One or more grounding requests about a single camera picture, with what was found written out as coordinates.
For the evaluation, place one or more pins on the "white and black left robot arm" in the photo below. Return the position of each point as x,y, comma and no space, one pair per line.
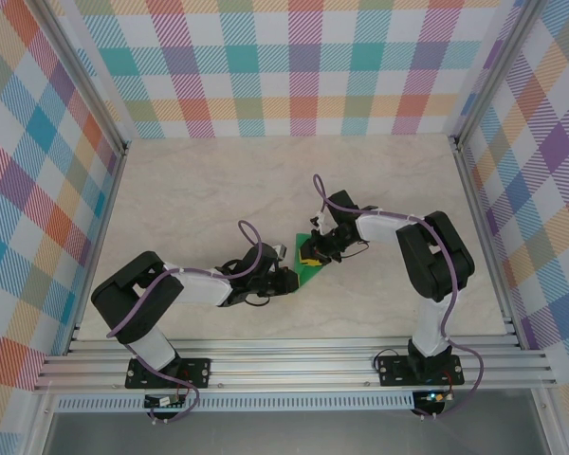
199,289

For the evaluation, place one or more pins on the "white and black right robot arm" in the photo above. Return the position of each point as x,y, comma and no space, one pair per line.
379,230

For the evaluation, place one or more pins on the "grey metal base panel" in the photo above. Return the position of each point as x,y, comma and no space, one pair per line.
289,433

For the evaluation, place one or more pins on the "small black circuit board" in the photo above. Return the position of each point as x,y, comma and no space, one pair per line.
161,402

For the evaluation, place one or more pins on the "circuit board with green light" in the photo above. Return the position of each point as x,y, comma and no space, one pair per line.
434,397

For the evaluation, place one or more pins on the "aluminium mounting rail beam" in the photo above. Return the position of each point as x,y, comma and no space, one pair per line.
289,365

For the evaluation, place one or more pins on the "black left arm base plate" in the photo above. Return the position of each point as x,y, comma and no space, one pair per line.
199,369

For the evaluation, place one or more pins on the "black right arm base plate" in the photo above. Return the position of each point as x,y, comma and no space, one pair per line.
393,369

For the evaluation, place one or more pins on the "aluminium side rail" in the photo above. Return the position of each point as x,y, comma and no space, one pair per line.
484,237
104,227

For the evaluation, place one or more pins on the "aluminium frame post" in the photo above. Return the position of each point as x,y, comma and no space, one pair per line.
83,80
495,71

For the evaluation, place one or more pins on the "aluminium frame leg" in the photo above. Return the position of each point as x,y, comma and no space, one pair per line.
40,426
547,422

